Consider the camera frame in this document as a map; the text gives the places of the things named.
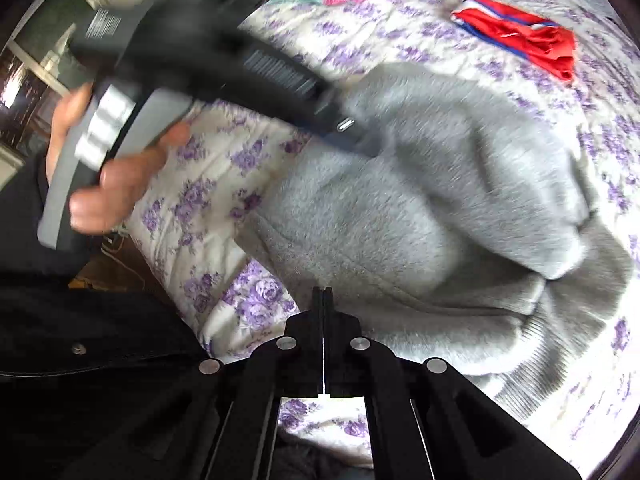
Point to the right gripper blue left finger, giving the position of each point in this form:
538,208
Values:
221,421

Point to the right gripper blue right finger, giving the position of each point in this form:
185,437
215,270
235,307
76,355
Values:
428,421

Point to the grey sweatpants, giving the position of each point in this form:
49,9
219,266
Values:
473,235

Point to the person's left hand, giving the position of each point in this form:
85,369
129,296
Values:
123,181

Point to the purple floral bed sheet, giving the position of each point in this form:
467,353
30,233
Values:
187,223

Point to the red striped shorts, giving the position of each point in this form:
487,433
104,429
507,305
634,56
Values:
539,41

